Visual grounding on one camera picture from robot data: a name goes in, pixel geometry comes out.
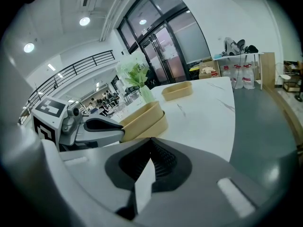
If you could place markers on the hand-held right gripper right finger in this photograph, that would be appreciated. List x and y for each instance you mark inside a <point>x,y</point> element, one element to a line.
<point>203,174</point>

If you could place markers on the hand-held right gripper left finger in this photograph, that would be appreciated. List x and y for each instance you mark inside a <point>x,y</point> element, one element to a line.
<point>90,164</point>

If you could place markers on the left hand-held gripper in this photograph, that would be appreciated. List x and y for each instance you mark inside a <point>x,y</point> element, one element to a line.
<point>47,119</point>

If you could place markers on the tan small container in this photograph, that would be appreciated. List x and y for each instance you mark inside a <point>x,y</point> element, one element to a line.
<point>177,91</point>
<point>142,116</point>
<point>156,126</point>

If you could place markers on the pale green vase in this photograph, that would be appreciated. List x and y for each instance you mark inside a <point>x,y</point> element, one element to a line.
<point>147,94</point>

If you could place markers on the black metal railing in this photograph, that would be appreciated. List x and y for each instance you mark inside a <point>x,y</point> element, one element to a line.
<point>71,71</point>

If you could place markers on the green and white flower bouquet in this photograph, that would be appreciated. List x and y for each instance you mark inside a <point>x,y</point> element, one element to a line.
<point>135,70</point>

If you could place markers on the brown cardboard box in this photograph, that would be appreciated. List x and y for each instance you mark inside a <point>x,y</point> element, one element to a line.
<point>208,71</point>

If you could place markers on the round ceiling light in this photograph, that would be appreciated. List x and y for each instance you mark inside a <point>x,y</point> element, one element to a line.
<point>84,21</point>
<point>28,47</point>

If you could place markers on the black framed glass door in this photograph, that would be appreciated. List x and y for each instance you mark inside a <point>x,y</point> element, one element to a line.
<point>165,39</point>

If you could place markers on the light wooden cabinet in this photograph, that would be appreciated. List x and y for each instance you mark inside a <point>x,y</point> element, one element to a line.
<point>269,70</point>

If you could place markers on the white side table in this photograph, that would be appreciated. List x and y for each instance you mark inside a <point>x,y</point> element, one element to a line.
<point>239,55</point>

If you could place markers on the white chair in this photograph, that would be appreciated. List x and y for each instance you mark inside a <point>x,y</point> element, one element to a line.
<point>282,75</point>

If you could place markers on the grey and white machine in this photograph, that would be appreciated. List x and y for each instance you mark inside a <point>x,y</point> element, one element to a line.
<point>230,46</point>

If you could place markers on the wooden shelf rack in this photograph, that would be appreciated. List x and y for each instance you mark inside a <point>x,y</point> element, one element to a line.
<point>293,75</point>

